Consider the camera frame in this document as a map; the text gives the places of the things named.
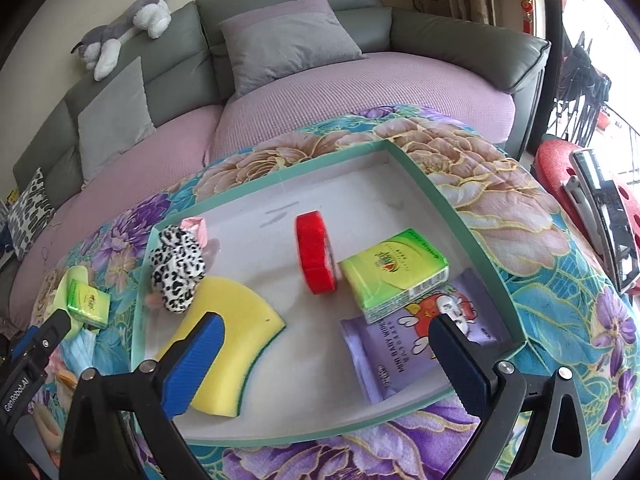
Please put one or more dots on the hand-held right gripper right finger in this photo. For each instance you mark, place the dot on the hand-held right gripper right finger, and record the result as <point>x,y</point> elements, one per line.
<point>460,365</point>

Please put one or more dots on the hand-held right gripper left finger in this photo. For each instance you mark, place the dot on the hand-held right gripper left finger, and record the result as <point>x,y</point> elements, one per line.
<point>192,365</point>

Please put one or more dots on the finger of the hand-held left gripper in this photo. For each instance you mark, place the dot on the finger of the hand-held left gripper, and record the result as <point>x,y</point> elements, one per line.
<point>52,332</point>
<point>25,341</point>

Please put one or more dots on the green tissue packet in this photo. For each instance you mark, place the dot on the green tissue packet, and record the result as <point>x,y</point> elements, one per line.
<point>90,305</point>
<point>395,275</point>

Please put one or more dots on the yellow green sponge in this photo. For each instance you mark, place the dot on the yellow green sponge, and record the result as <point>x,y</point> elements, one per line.
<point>240,320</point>

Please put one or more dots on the purple wet wipes packet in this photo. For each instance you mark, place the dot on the purple wet wipes packet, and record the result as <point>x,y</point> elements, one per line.
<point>390,355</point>

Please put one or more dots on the leopard print scrunchie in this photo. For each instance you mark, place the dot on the leopard print scrunchie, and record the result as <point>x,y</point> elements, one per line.
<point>175,270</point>

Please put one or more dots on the teal cardboard tray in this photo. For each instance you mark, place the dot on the teal cardboard tray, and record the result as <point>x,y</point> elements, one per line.
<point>250,260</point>

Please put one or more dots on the pink satin scrunchie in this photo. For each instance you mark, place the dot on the pink satin scrunchie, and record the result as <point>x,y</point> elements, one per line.
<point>197,225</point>

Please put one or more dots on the red tape roll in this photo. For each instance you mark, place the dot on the red tape roll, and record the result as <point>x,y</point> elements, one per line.
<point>315,250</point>

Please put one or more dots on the blue face mask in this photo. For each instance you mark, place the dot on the blue face mask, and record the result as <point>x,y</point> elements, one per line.
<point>80,350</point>

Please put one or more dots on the black and white patterned cushion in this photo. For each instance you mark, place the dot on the black and white patterned cushion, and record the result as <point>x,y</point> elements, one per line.
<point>30,210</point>

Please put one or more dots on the floral teal blanket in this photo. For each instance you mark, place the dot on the floral teal blanket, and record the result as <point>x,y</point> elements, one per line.
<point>500,200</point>

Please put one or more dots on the black and silver device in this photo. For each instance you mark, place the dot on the black and silver device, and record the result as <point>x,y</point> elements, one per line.
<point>605,220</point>

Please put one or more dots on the plain grey cushion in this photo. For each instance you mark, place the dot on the plain grey cushion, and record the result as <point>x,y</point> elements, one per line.
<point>112,120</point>

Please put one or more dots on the red plastic stool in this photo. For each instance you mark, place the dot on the red plastic stool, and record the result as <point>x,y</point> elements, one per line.
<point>560,160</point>

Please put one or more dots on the purple sofa cover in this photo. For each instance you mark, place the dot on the purple sofa cover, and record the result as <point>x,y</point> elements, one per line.
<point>325,105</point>

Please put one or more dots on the grey husky plush toy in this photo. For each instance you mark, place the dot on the grey husky plush toy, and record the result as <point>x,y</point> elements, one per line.
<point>125,25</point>

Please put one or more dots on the grey sofa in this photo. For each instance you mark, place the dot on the grey sofa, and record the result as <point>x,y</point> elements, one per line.
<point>425,35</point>

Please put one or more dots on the grey and purple cushion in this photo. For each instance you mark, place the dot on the grey and purple cushion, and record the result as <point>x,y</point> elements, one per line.
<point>290,40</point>

